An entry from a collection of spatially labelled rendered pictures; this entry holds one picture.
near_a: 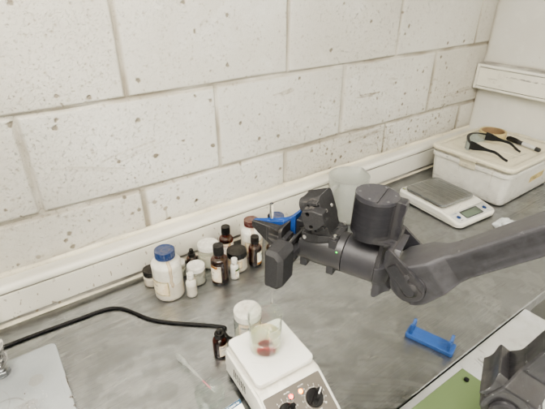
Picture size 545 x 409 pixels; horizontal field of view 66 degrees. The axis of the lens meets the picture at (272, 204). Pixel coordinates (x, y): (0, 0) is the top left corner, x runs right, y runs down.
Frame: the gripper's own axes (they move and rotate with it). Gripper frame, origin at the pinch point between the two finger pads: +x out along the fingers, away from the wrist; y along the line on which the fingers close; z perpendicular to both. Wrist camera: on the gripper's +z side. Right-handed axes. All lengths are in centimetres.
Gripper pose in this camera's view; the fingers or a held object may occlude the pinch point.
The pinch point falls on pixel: (272, 228)
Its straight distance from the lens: 64.1
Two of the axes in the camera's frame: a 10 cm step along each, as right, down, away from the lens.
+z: 0.2, -8.7, -5.0
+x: -8.7, -2.6, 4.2
